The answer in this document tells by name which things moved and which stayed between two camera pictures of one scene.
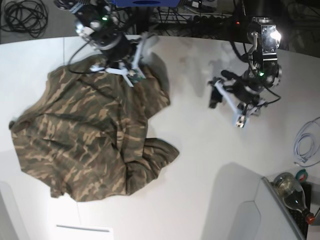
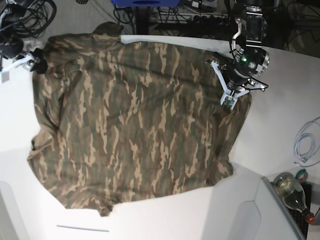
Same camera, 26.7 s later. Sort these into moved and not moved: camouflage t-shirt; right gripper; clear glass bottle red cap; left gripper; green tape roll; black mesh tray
Moved: left gripper; camouflage t-shirt; right gripper
Not moved: clear glass bottle red cap; green tape roll; black mesh tray
